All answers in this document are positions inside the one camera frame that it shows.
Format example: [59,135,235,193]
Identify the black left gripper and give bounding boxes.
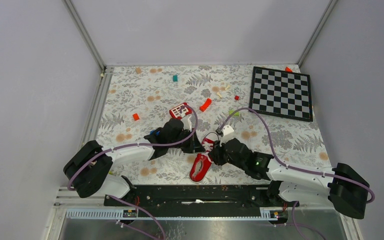
[168,128,206,154]

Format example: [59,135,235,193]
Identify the blue plastic toy piece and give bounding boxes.
[150,129,161,137]

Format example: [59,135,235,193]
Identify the black grey chessboard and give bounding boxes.
[248,66,314,122]

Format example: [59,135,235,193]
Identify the red white window brick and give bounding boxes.
[169,102,192,120]

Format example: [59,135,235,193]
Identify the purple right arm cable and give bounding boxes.
[216,106,376,240]

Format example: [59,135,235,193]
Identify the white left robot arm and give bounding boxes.
[63,117,205,206]

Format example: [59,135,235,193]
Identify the red canvas sneaker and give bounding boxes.
[189,131,220,183]

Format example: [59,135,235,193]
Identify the small orange cube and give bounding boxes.
[132,113,140,121]

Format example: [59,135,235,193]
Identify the floral patterned table mat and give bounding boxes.
[96,65,331,167]

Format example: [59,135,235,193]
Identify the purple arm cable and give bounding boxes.
[66,105,200,240]
[216,106,376,240]

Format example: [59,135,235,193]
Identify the orange red curved block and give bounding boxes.
[199,98,212,112]

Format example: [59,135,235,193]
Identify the orange block behind chessboard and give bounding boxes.
[285,67,293,73]

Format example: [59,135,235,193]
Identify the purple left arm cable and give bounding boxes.
[66,105,200,240]

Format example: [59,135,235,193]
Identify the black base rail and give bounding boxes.
[103,184,294,218]

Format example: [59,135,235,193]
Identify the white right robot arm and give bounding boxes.
[209,138,370,220]

